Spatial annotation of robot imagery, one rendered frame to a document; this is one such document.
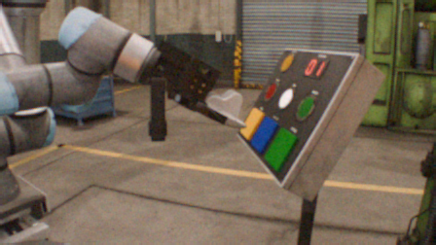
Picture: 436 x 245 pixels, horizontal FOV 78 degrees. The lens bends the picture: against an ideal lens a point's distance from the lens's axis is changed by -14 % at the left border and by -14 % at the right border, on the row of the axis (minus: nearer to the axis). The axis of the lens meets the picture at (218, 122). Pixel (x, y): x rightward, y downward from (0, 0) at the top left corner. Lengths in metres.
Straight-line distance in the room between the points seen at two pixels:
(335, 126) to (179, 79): 0.29
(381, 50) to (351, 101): 4.47
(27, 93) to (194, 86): 0.27
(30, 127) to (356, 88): 0.80
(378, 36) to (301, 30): 3.39
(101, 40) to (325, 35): 7.68
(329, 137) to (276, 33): 7.61
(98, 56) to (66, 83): 0.08
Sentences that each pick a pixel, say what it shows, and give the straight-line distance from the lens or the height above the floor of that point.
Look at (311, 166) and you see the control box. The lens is 0.58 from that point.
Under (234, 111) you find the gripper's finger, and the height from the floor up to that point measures 1.09.
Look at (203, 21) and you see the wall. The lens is 8.70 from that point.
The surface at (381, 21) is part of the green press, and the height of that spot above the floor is 1.62.
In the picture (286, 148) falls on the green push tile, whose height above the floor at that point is 1.02.
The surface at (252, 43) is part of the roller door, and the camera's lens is 8.25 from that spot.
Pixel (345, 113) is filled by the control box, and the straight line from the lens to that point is 0.58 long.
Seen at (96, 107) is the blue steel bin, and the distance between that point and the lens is 5.25.
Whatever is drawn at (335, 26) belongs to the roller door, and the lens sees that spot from 8.08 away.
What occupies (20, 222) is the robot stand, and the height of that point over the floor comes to 0.76.
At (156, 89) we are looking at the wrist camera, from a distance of 0.52.
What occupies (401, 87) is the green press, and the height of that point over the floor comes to 0.68.
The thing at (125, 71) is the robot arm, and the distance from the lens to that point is 0.51.
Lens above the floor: 1.21
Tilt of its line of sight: 15 degrees down
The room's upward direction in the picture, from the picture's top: straight up
